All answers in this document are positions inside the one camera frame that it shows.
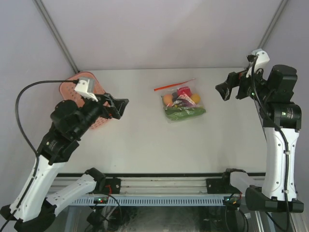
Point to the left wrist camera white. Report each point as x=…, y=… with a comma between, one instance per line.
x=85, y=88

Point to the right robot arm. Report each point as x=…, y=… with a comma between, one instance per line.
x=281, y=123

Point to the orange fake fruit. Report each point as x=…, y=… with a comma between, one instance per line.
x=195, y=98

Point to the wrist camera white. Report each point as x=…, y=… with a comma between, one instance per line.
x=262, y=59
x=85, y=88

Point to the clear zip top bag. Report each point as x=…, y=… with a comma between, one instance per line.
x=172, y=89

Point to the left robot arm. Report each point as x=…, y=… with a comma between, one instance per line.
x=34, y=210

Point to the pink plastic basket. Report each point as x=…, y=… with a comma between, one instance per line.
x=68, y=93

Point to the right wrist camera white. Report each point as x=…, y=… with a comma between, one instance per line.
x=262, y=59

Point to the red fake apple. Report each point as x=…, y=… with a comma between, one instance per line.
x=184, y=91

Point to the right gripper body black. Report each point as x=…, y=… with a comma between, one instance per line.
x=245, y=87

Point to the purple fake eggplant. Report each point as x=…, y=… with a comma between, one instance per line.
x=184, y=100

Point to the slotted cable duct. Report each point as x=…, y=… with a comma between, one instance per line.
x=206, y=200

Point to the aluminium rail frame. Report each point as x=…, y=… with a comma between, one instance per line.
x=160, y=184

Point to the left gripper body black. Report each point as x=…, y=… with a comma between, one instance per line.
x=104, y=111

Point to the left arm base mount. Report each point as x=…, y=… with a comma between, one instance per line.
x=108, y=186

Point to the green fake lettuce leaf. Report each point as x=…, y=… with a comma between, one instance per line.
x=182, y=113

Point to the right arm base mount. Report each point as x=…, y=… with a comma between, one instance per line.
x=220, y=186

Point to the orange fake peach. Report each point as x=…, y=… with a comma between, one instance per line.
x=168, y=99

